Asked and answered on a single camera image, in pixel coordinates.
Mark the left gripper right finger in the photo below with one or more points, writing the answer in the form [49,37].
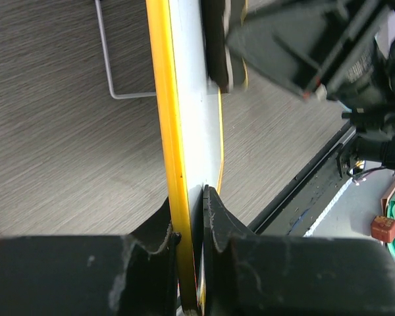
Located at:
[247,274]

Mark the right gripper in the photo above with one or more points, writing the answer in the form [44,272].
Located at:
[323,48]

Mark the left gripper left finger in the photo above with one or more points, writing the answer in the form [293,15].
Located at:
[128,274]

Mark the whiteboard with orange frame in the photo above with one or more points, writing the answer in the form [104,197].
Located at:
[190,115]

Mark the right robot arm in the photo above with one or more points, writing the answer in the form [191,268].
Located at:
[374,122]

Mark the whiteboard wire stand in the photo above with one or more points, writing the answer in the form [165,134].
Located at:
[124,37]

